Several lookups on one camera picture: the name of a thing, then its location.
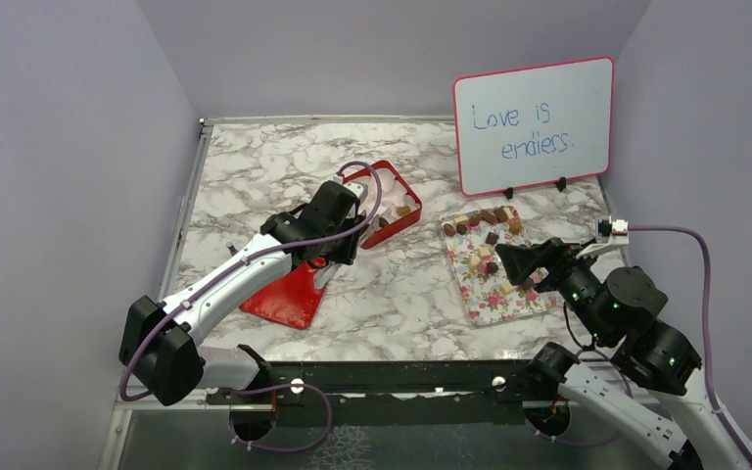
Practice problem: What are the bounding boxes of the floral serving tray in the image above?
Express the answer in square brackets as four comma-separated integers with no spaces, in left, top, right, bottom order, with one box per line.
[441,205,560,327]

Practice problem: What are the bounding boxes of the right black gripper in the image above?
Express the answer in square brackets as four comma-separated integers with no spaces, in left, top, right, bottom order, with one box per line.
[495,234,612,342]

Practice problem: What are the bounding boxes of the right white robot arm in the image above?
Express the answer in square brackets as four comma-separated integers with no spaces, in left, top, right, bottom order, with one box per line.
[495,238,752,469]

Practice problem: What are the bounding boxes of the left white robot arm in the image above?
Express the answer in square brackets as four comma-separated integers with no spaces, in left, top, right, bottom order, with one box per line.
[118,181,374,406]

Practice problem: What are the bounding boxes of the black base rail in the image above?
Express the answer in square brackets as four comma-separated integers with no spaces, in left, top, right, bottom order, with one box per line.
[227,359,558,438]

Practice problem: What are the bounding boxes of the red box lid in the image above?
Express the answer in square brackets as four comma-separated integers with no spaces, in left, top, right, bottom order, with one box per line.
[239,258,328,330]

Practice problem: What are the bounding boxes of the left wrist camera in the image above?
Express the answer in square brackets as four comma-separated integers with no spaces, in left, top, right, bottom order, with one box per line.
[343,181,369,218]

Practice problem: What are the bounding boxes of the dark square chocolate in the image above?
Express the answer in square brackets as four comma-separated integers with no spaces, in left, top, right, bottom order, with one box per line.
[485,232,499,246]

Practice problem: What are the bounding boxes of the caramel swirl chocolate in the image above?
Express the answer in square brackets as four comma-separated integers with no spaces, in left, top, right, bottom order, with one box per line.
[508,220,523,235]

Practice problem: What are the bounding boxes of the metal serving tongs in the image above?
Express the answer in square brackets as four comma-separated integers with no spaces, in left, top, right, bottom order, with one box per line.
[313,219,378,290]

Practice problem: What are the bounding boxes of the red chocolate box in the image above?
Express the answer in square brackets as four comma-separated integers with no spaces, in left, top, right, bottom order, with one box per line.
[341,160,422,250]

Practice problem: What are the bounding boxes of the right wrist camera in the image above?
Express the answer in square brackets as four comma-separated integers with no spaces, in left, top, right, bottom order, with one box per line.
[576,217,630,259]

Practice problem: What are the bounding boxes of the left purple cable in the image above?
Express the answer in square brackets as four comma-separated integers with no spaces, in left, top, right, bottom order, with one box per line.
[117,161,384,403]

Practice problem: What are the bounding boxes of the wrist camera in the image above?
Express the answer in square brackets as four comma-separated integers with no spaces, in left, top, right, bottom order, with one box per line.
[343,181,369,218]
[576,217,630,259]

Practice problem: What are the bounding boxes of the brown oval chocolate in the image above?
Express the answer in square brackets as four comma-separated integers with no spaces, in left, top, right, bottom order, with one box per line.
[443,223,457,237]

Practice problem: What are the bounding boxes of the pink framed whiteboard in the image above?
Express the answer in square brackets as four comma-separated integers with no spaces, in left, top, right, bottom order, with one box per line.
[451,56,615,197]

